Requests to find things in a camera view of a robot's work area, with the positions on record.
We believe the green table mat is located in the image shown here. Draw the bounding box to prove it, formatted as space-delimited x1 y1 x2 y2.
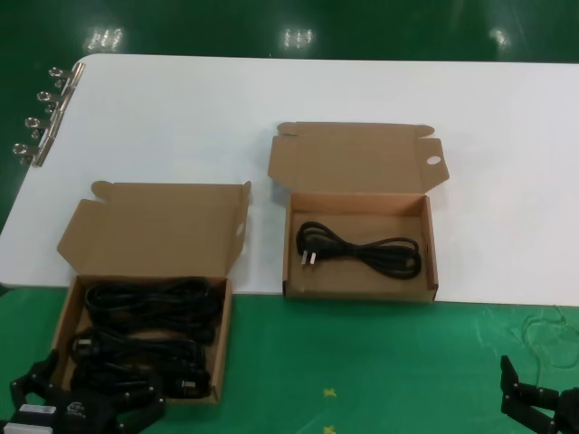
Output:
0 287 579 434

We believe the cardboard box with round hole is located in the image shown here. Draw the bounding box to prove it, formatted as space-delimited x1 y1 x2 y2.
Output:
266 120 450 303

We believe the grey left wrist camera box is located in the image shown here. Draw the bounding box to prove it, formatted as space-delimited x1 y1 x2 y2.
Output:
1 402 59 434

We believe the black power cable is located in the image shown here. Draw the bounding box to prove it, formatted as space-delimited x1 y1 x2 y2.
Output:
84 277 223 338
71 365 214 401
69 328 212 377
296 220 424 279

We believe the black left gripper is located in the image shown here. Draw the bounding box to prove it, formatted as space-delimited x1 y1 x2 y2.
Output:
10 348 168 434

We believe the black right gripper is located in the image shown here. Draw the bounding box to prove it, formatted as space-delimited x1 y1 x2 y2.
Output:
499 354 579 434

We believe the silver metal binder clip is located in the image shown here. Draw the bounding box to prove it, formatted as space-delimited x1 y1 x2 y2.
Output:
23 112 64 140
12 137 53 169
35 88 76 114
47 62 87 90

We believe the cardboard box with slotted flap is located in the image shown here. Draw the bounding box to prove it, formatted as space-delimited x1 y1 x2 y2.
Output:
43 180 252 405

